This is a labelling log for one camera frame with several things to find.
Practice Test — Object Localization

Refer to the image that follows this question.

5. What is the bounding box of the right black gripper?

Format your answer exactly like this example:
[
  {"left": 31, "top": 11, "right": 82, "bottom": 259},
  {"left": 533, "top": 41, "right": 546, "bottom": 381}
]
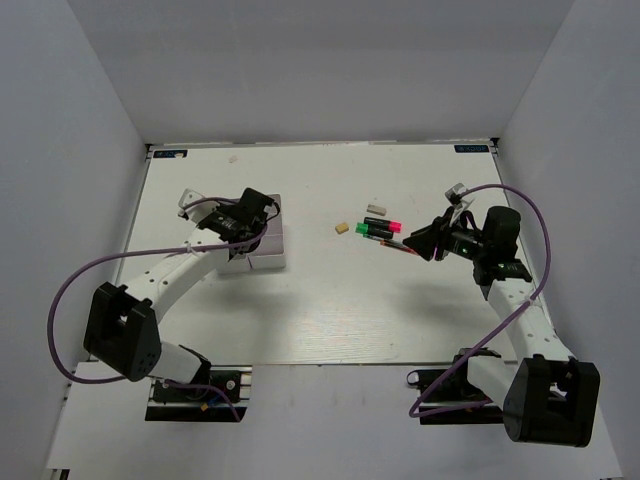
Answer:
[{"left": 403, "top": 205, "right": 490, "bottom": 261}]

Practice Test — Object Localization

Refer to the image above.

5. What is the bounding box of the grey white eraser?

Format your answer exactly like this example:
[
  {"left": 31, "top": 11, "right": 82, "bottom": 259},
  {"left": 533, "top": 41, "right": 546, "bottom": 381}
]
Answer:
[{"left": 366, "top": 204, "right": 387, "bottom": 216}]

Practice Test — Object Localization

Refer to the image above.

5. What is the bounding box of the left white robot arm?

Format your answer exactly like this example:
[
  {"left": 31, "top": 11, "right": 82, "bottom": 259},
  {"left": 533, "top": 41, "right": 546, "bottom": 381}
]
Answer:
[{"left": 83, "top": 188, "right": 280, "bottom": 399}]

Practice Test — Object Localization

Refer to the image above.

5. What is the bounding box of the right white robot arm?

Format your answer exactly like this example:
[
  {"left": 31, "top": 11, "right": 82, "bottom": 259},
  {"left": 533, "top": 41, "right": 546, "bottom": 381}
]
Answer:
[{"left": 403, "top": 206, "right": 600, "bottom": 448}]

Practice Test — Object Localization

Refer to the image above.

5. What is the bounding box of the right white organizer box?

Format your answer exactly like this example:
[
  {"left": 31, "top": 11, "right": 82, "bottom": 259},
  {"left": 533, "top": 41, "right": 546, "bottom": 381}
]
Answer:
[{"left": 247, "top": 207, "right": 286, "bottom": 271}]

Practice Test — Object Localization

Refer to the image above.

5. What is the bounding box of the pink highlighter marker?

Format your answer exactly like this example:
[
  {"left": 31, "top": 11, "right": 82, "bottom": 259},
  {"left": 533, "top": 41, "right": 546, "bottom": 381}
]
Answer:
[{"left": 363, "top": 217, "right": 402, "bottom": 233}]

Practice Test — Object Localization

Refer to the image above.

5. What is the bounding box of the red gel pen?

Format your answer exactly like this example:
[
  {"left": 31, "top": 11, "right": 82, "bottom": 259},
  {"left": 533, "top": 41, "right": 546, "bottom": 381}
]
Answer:
[{"left": 365, "top": 235, "right": 416, "bottom": 255}]

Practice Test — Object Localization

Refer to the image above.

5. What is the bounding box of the right blue table label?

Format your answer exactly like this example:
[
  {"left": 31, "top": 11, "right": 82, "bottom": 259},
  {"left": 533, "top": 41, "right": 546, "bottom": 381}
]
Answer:
[{"left": 454, "top": 144, "right": 490, "bottom": 154}]

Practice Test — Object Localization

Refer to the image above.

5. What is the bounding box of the blue table label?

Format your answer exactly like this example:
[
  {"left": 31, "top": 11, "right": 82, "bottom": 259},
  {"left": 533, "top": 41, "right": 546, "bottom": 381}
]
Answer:
[
  {"left": 454, "top": 144, "right": 490, "bottom": 154},
  {"left": 153, "top": 149, "right": 188, "bottom": 159}
]

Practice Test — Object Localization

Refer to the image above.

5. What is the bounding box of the green highlighter marker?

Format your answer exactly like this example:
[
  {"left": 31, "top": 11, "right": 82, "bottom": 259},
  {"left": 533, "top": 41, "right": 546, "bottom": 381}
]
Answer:
[{"left": 355, "top": 223, "right": 394, "bottom": 240}]

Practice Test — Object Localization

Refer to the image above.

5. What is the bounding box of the tan eraser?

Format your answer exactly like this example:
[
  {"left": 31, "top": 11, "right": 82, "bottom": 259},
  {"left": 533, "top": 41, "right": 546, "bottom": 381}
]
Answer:
[{"left": 335, "top": 222, "right": 349, "bottom": 234}]

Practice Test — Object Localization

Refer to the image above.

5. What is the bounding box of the left blue table label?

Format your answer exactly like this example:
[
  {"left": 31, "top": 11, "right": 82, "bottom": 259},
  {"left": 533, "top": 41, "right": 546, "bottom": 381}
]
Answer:
[{"left": 153, "top": 149, "right": 188, "bottom": 159}]

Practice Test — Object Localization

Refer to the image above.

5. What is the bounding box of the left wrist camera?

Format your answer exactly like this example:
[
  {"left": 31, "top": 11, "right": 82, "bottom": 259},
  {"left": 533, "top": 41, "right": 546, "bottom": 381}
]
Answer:
[{"left": 178, "top": 189, "right": 220, "bottom": 224}]

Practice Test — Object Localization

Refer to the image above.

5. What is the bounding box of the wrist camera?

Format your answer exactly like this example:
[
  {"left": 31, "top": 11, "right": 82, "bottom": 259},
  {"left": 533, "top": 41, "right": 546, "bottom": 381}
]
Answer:
[
  {"left": 445, "top": 183, "right": 475, "bottom": 224},
  {"left": 178, "top": 189, "right": 220, "bottom": 224}
]

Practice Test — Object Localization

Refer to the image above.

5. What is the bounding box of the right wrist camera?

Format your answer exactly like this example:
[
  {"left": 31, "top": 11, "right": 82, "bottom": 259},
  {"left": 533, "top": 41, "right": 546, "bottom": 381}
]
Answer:
[{"left": 445, "top": 183, "right": 475, "bottom": 224}]

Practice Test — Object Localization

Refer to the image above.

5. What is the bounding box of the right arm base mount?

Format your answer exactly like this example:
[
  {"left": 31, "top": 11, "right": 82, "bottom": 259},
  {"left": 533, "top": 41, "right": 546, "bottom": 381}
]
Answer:
[{"left": 406, "top": 365, "right": 503, "bottom": 426}]

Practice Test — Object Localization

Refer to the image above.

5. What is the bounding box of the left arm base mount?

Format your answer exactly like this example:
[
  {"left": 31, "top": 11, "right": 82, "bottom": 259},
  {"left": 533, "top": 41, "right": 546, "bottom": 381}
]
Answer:
[{"left": 145, "top": 366, "right": 252, "bottom": 423}]

